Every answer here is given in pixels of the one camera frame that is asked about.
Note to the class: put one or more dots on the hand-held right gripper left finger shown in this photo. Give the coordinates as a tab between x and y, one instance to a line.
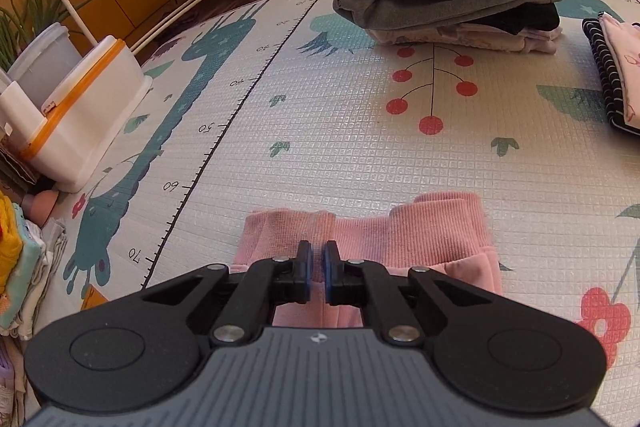
306	269

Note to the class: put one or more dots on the peach round object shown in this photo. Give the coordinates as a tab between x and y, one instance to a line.
42	207

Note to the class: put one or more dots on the white box with orange lid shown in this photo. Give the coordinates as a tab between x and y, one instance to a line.
85	122

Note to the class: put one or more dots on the printed play mat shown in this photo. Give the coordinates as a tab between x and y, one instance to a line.
350	132

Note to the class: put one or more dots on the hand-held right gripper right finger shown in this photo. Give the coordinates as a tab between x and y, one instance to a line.
330	269

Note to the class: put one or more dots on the pile of colourful clothes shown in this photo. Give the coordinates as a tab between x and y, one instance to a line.
20	287

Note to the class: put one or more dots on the pink pants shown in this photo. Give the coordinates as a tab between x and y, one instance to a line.
400	227

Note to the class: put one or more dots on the green potted plant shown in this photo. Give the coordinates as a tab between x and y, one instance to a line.
25	22

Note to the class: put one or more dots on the folded striped garment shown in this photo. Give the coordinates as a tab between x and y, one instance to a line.
605	72

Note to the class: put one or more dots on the folded pink printed garment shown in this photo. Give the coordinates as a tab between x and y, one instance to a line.
625	57

